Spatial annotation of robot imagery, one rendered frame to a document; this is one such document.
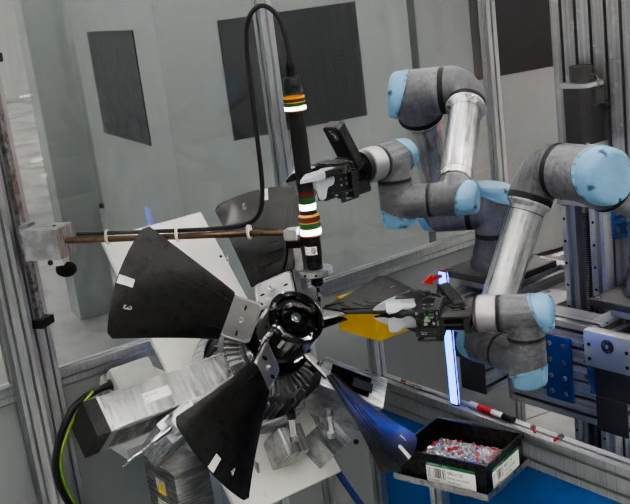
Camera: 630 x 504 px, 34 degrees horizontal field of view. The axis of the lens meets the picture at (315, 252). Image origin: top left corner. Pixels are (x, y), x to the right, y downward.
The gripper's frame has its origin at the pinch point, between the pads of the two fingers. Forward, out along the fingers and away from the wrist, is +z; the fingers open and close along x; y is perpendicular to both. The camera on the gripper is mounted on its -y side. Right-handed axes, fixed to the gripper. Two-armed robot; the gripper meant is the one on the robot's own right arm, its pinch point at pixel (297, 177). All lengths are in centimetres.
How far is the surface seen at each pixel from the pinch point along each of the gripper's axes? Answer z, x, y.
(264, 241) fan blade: -0.9, 13.2, 14.7
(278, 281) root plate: 2.8, 6.5, 21.8
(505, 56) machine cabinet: -375, 197, 17
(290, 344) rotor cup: 12.5, -5.1, 30.5
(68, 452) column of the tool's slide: 26, 63, 64
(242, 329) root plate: 14.5, 6.2, 28.4
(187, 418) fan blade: 40, -5, 35
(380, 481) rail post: -41, 25, 92
